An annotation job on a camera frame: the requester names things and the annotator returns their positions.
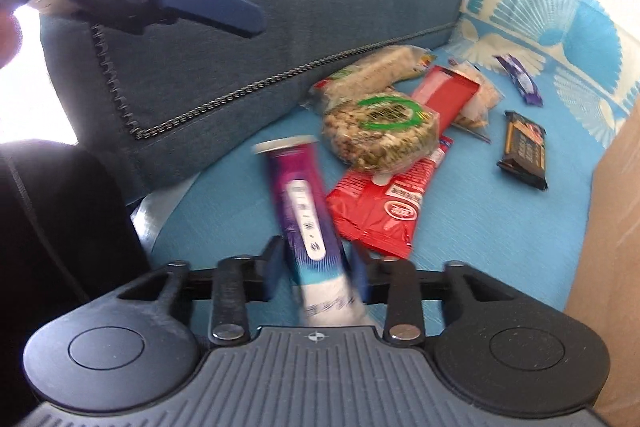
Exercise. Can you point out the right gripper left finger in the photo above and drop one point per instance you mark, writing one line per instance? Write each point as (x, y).
(239, 280)

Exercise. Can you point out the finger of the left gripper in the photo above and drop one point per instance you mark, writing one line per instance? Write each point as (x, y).
(239, 17)

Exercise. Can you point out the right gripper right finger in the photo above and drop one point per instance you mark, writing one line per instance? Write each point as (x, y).
(392, 282)

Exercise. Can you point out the purple snack tube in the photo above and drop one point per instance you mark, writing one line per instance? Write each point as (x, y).
(316, 255)

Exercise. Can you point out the round puffed grain cake pack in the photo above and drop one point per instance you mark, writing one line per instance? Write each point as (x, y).
(384, 132)

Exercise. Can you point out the person left hand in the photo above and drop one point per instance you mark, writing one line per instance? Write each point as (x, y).
(10, 37)

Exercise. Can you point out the red snack packet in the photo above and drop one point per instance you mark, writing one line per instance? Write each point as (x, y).
(381, 212)

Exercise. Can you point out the blue sofa armrest cushion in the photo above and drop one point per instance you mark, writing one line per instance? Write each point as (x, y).
(159, 107)

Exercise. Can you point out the beige rice bar pack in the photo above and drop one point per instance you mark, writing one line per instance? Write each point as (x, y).
(370, 74)

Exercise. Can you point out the dark chocolate bar pack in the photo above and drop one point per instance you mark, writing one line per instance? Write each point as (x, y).
(524, 151)

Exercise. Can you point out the clear cracker packet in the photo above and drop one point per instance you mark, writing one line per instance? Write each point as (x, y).
(474, 116)

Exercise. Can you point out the long red wrapper bar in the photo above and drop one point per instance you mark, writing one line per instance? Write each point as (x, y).
(445, 92)

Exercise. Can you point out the cardboard box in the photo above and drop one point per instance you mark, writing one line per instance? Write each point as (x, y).
(605, 292)

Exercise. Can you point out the purple candy bar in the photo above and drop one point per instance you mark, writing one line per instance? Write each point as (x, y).
(521, 79)

